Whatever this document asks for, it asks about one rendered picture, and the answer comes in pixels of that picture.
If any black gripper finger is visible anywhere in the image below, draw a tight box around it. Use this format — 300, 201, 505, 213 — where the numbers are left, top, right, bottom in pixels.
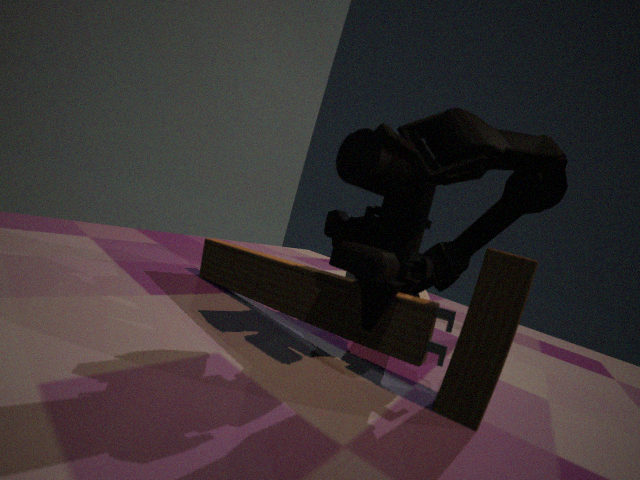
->
396, 275, 420, 295
353, 274, 403, 331

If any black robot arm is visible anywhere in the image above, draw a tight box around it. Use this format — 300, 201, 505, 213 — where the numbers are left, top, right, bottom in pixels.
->
324, 108, 568, 297

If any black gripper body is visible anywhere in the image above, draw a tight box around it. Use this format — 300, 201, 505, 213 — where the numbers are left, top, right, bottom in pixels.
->
329, 199, 435, 283

